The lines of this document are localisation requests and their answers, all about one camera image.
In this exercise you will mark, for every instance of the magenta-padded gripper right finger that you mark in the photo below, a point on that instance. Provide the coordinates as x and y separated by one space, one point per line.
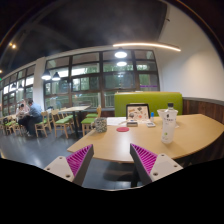
146 160

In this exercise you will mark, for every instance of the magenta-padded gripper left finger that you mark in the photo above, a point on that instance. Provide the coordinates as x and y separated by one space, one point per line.
78 160

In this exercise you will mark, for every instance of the clear black-capped drink bottle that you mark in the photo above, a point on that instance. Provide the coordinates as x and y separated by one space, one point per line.
168 128

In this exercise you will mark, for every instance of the small white square box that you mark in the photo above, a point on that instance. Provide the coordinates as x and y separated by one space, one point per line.
150 124

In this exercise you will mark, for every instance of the flat round red coaster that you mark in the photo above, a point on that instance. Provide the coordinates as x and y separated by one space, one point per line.
122 129

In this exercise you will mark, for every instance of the small black box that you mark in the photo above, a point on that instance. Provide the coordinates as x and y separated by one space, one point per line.
132 123

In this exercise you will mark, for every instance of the wooden chairs with green seats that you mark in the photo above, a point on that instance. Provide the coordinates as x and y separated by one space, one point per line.
63 121

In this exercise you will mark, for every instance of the small blue-capped white bottle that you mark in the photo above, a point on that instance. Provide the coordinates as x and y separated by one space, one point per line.
152 117

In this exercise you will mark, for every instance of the white paper sheets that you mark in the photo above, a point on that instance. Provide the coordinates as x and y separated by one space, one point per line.
115 121

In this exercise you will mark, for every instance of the wooden dining table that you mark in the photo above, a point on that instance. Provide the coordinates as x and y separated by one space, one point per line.
75 108

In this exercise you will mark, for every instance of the green upholstered bench backrest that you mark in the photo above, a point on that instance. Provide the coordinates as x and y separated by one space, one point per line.
150 100

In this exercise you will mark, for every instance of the person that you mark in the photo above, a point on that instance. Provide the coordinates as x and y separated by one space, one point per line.
21 110
34 112

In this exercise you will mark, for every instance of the round pendant ceiling lamps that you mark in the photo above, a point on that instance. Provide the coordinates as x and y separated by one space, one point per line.
120 53

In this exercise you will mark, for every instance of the curved linear ceiling light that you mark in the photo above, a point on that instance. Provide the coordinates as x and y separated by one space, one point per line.
146 44

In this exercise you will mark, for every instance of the dark-framed window wall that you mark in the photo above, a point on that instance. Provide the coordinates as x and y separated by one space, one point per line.
100 80

